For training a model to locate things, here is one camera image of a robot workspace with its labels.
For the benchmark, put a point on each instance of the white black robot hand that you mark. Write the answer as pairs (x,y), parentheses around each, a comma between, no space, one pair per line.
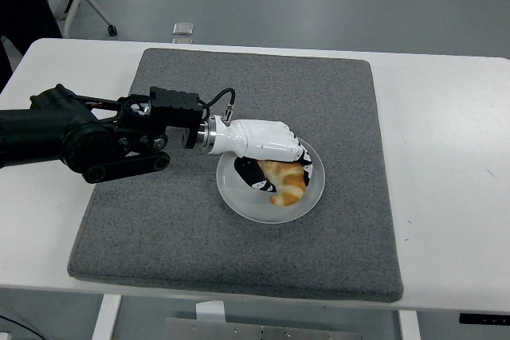
(263,139)

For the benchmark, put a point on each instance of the golden croissant bread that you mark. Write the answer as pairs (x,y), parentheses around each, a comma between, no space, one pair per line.
(291,188)

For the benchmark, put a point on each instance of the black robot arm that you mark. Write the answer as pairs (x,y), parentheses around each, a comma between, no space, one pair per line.
(40,133)

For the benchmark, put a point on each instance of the pale grey round plate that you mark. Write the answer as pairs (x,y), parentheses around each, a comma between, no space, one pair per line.
(247,204)

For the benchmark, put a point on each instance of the grey metal plate with screws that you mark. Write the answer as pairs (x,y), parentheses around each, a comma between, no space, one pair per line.
(239,330)

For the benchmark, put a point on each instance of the small clear square floor piece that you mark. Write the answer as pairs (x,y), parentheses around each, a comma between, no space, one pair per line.
(182,40)
(183,28)

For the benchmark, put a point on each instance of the grey felt mat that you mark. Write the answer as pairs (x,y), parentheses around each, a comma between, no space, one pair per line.
(159,228)

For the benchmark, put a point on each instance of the white table leg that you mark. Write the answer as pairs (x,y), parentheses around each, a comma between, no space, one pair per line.
(107,316)
(409,326)

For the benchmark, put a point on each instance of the black table control panel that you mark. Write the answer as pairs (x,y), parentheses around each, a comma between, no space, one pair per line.
(484,318)

